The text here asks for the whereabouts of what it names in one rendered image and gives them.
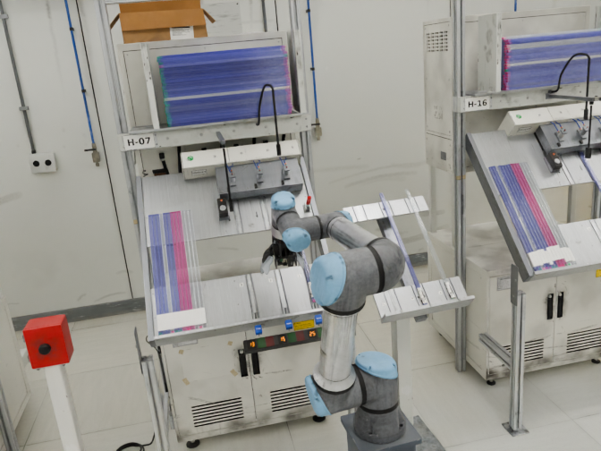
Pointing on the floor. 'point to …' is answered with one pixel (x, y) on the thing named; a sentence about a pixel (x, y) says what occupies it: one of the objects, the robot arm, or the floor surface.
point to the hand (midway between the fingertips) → (282, 268)
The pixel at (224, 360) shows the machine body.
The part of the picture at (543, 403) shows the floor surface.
